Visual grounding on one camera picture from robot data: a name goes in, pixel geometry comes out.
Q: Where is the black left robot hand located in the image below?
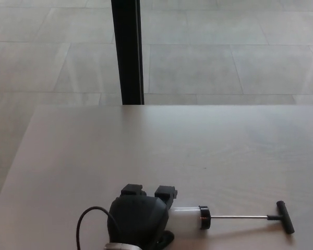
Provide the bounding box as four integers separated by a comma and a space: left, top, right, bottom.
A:
106, 183, 179, 247

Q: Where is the white air pump black handle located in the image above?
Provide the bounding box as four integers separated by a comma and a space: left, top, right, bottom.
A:
167, 200, 295, 235

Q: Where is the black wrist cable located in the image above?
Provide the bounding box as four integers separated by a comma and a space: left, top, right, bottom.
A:
76, 206, 121, 250

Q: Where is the black vertical door frame post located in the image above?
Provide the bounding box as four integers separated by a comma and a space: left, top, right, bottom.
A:
111, 0, 145, 106

